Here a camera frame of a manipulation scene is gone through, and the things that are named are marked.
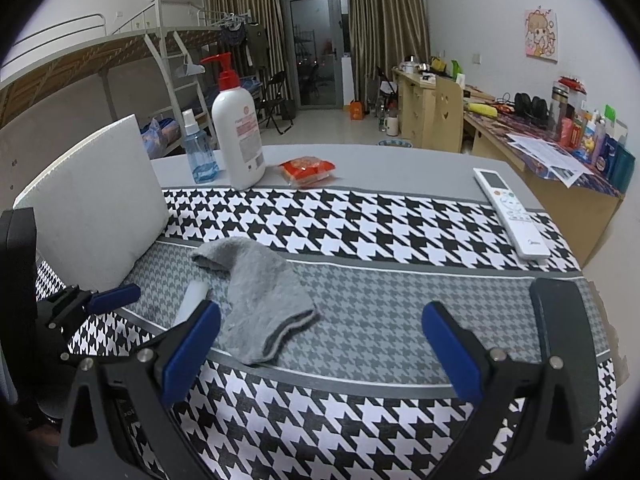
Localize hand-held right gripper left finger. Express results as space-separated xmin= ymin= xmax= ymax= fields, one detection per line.
xmin=56 ymin=300 xmax=222 ymax=480

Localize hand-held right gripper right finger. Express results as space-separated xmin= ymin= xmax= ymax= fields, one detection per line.
xmin=421 ymin=301 xmax=588 ymax=480

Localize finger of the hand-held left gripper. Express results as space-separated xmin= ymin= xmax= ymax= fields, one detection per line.
xmin=37 ymin=282 xmax=142 ymax=332

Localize grey sock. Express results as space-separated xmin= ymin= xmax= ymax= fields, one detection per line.
xmin=191 ymin=237 xmax=321 ymax=367

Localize white foam box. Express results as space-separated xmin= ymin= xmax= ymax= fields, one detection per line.
xmin=12 ymin=114 xmax=172 ymax=292

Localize black flat case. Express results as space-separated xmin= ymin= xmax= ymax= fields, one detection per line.
xmin=529 ymin=276 xmax=602 ymax=428

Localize houndstooth tablecloth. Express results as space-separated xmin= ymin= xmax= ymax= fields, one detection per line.
xmin=37 ymin=144 xmax=615 ymax=480

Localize white remote control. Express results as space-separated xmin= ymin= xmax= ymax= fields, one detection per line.
xmin=473 ymin=167 xmax=550 ymax=261

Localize blue spray bottle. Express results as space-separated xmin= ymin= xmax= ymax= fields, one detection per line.
xmin=181 ymin=109 xmax=220 ymax=185

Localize wooden desk with patterned cover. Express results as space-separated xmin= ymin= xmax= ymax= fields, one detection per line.
xmin=462 ymin=104 xmax=626 ymax=267

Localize white pump bottle red top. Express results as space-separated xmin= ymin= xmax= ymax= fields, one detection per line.
xmin=200 ymin=52 xmax=267 ymax=192

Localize large white metal bunk bed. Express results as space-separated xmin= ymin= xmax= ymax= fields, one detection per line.
xmin=0 ymin=12 xmax=221 ymax=173

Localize red snack packet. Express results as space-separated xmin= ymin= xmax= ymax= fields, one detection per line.
xmin=278 ymin=155 xmax=337 ymax=187

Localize white papers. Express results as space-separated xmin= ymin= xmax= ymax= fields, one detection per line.
xmin=505 ymin=132 xmax=594 ymax=189

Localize wooden chair with smiley cutout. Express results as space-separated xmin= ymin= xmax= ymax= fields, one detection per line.
xmin=433 ymin=77 xmax=467 ymax=154

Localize wooden desk with drawers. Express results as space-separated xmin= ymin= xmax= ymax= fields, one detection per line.
xmin=391 ymin=66 xmax=496 ymax=150

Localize black folding chair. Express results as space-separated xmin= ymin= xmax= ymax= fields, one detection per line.
xmin=259 ymin=70 xmax=297 ymax=135

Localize row of toiletry bottles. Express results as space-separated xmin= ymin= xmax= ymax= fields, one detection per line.
xmin=560 ymin=80 xmax=636 ymax=194

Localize black headphones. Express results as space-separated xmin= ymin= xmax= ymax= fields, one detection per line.
xmin=513 ymin=92 xmax=551 ymax=124

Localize silver thermos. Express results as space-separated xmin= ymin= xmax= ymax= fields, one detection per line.
xmin=552 ymin=85 xmax=569 ymax=132

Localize black chair by desk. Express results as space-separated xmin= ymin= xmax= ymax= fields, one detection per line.
xmin=367 ymin=67 xmax=396 ymax=111

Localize small white metal bunk bed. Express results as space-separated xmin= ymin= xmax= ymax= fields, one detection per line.
xmin=152 ymin=0 xmax=267 ymax=128

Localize hanging dark clothes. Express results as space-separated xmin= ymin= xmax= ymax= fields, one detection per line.
xmin=222 ymin=21 xmax=271 ymax=69

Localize white board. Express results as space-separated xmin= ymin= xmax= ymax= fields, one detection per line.
xmin=341 ymin=57 xmax=356 ymax=106

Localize brown curtain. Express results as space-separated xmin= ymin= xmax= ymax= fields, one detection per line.
xmin=347 ymin=0 xmax=431 ymax=107
xmin=201 ymin=0 xmax=282 ymax=108

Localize glass balcony door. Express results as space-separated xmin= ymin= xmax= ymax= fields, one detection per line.
xmin=275 ymin=0 xmax=352 ymax=109

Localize cartoon wall poster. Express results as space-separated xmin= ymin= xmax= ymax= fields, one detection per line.
xmin=524 ymin=6 xmax=560 ymax=63

